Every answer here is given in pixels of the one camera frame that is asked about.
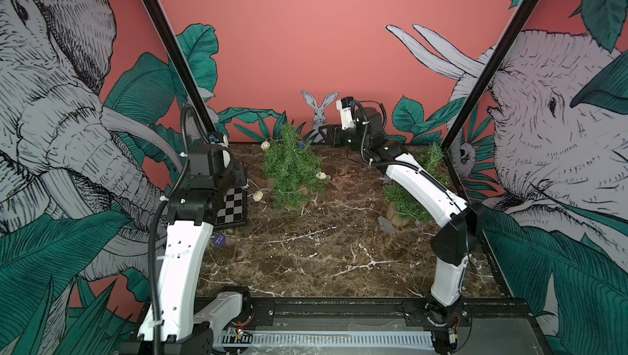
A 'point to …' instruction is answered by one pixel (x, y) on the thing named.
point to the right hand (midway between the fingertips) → (322, 123)
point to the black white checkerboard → (235, 213)
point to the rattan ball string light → (265, 146)
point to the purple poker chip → (219, 240)
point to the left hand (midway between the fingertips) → (235, 160)
